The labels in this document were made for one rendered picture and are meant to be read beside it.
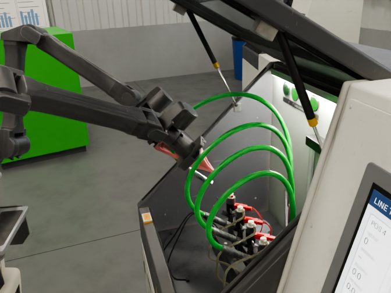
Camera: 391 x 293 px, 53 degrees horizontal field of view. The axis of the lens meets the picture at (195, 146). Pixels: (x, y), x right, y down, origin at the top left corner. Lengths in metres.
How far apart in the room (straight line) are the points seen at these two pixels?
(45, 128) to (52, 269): 1.91
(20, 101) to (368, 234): 0.69
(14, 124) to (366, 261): 1.15
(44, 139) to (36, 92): 3.58
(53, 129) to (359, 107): 3.91
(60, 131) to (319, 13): 2.86
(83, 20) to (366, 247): 7.07
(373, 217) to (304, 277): 0.24
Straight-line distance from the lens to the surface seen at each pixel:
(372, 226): 0.72
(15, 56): 1.46
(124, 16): 7.62
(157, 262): 1.26
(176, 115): 1.06
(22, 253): 3.15
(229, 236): 1.09
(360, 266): 0.75
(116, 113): 0.98
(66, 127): 4.46
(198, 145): 1.10
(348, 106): 0.78
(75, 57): 1.36
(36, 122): 4.40
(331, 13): 4.06
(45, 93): 0.90
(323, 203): 0.83
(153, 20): 7.74
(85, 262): 2.89
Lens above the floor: 1.74
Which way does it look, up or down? 23 degrees down
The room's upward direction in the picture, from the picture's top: 2 degrees counter-clockwise
